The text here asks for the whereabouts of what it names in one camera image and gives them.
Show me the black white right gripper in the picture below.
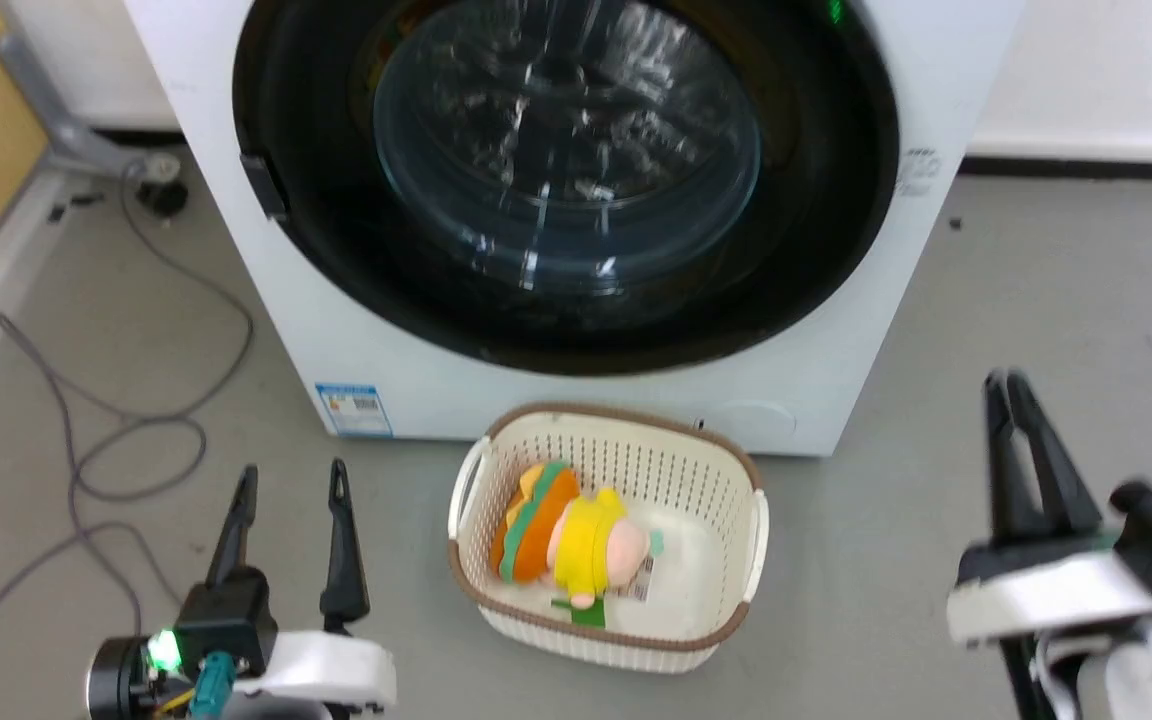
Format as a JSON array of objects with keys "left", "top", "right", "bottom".
[{"left": 945, "top": 369, "right": 1152, "bottom": 650}]

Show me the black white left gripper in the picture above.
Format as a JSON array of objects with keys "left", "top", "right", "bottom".
[{"left": 174, "top": 459, "right": 400, "bottom": 714}]

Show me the white front-load washing machine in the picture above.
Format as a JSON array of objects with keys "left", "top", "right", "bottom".
[{"left": 124, "top": 0, "right": 1027, "bottom": 458}]

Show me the round black glass washer door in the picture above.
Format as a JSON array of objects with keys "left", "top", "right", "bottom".
[{"left": 232, "top": 0, "right": 901, "bottom": 378}]

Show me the blue energy label sticker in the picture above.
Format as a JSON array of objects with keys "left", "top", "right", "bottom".
[{"left": 314, "top": 382, "right": 394, "bottom": 439}]

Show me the burger plush doll toy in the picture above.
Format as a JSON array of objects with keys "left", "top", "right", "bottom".
[{"left": 489, "top": 461, "right": 664, "bottom": 629}]

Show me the cream perforated laundry basket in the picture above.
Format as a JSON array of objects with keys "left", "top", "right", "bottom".
[{"left": 447, "top": 402, "right": 770, "bottom": 675}]

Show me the black round floor foot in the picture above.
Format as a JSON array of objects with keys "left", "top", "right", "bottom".
[{"left": 136, "top": 178, "right": 189, "bottom": 219}]

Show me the thin grey floor cable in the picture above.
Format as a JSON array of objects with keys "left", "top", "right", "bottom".
[
  {"left": 0, "top": 312, "right": 184, "bottom": 720},
  {"left": 70, "top": 160, "right": 256, "bottom": 503}
]

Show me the grey ribbed drain hose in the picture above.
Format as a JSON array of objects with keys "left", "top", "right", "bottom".
[{"left": 0, "top": 32, "right": 153, "bottom": 179}]

